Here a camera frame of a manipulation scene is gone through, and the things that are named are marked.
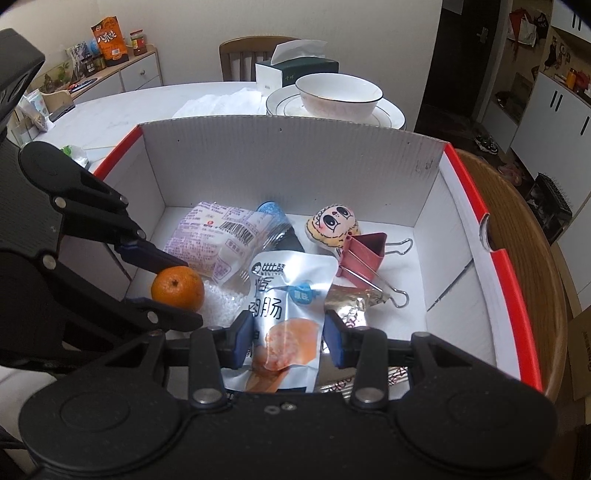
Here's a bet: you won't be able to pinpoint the clear plastic bag of packets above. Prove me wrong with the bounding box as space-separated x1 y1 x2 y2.
60 144 90 168

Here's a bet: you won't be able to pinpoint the orange snack bag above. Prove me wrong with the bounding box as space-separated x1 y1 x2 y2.
91 17 129 66

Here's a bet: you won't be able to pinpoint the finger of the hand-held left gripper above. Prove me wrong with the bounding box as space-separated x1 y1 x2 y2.
54 157 191 274
41 253 204 363

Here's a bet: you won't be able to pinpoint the purple-white snack packet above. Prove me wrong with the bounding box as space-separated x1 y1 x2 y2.
163 200 278 284

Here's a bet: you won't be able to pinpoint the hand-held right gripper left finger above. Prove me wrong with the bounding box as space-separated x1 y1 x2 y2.
108 310 256 408

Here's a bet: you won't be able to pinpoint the dark glass jars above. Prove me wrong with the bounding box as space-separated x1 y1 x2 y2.
81 53 107 77

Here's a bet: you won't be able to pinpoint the wooden slatted chair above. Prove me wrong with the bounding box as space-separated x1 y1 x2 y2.
219 36 303 83

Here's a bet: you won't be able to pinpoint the black ribbed object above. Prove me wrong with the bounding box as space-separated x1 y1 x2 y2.
526 172 573 232

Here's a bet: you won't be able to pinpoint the gold foil packet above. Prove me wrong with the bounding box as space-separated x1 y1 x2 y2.
323 284 386 329

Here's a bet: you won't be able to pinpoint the cartoon face plush toy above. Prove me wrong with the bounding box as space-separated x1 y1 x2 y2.
305 205 362 254

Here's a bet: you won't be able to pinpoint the beige holder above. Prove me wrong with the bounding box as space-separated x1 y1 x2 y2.
39 90 75 112

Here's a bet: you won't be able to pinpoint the white wooden cabinet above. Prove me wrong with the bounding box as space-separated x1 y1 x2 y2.
69 46 164 104

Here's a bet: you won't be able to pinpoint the pink binder clip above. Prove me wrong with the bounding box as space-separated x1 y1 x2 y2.
335 233 413 309

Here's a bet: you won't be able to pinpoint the small brown bottle blue label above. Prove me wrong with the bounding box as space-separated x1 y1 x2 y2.
256 202 305 252

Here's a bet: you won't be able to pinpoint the red white cardboard box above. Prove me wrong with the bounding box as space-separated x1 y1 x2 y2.
92 117 543 393

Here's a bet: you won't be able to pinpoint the white shoe cabinet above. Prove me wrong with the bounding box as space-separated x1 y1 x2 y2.
480 0 591 185

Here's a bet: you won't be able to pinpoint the white blue sausage packet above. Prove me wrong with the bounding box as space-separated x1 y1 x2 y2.
221 250 339 394

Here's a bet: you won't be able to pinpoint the orange tangerine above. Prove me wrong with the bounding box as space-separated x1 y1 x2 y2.
151 266 205 312

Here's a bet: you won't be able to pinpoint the pink slippers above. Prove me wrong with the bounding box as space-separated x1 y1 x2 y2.
499 161 525 185

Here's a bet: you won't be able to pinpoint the clear bag of white granules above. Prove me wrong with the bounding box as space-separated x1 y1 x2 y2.
201 279 252 330

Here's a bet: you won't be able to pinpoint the white green tissue box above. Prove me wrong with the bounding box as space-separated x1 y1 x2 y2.
255 39 340 93

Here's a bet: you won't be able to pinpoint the glass tank with plants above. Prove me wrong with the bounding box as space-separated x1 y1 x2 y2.
39 60 77 93

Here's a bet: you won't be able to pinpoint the clear snack bag green label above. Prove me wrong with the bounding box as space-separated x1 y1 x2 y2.
16 90 51 134

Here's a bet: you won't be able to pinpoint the white bowl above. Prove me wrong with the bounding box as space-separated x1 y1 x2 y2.
295 74 384 123

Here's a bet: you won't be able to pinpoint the red white hanging bag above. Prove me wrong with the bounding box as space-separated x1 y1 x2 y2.
509 11 549 47

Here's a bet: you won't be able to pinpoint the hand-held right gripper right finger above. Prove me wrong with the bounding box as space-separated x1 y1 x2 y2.
323 309 468 410

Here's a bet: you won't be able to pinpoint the white paper sheets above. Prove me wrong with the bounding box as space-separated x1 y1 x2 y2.
173 87 269 120

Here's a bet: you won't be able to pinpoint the white red printed packet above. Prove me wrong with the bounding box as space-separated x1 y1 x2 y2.
318 367 409 395

